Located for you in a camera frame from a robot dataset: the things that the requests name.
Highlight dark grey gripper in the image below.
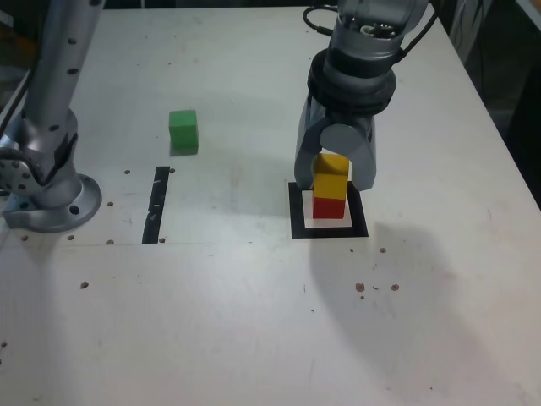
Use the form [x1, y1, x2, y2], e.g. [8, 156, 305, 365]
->
[294, 104, 379, 190]

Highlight yellow cube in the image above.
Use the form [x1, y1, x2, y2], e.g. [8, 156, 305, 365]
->
[311, 152, 352, 200]

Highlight red cube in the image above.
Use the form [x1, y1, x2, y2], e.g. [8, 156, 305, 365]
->
[311, 195, 347, 221]

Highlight green cube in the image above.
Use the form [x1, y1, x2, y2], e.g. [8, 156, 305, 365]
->
[167, 109, 199, 150]

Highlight black tape square outline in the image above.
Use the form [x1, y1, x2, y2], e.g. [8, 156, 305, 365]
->
[287, 180, 369, 240]

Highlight black tape strip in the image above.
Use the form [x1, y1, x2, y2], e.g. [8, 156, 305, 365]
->
[141, 166, 171, 245]

